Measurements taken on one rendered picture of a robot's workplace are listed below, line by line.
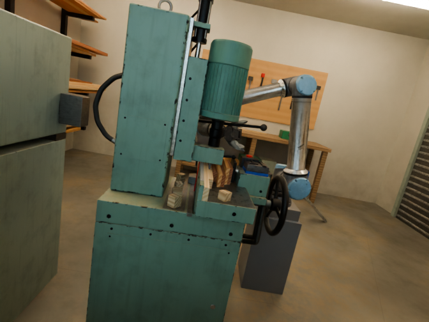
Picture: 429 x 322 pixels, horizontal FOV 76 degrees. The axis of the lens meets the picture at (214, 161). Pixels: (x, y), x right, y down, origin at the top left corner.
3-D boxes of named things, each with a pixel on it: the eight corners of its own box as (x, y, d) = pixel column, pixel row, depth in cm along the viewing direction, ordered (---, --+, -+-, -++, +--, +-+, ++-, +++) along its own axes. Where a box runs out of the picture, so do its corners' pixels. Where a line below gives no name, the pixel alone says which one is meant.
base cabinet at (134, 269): (210, 383, 125) (242, 243, 109) (80, 370, 120) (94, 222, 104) (208, 308, 168) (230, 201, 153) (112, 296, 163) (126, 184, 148)
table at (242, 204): (279, 229, 97) (283, 213, 96) (194, 216, 94) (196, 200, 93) (249, 179, 156) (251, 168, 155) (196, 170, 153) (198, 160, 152)
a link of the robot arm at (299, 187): (299, 191, 184) (309, 75, 167) (311, 202, 167) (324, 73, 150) (277, 193, 182) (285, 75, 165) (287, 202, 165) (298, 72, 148)
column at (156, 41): (162, 199, 115) (189, 13, 99) (108, 190, 113) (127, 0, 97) (168, 182, 137) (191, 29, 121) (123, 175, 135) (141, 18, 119)
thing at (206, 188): (207, 201, 94) (209, 188, 93) (201, 200, 94) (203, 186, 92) (205, 161, 152) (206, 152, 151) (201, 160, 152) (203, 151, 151)
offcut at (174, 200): (180, 206, 111) (182, 195, 110) (173, 208, 107) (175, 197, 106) (173, 202, 113) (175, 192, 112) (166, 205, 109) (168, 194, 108)
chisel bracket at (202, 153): (221, 168, 121) (225, 150, 119) (189, 163, 120) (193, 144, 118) (219, 164, 129) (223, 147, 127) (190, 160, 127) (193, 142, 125)
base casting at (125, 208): (241, 243, 109) (246, 222, 107) (94, 222, 104) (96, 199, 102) (230, 200, 153) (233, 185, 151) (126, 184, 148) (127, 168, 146)
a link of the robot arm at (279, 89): (297, 75, 177) (195, 98, 172) (305, 73, 165) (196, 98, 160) (299, 93, 180) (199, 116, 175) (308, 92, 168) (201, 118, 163)
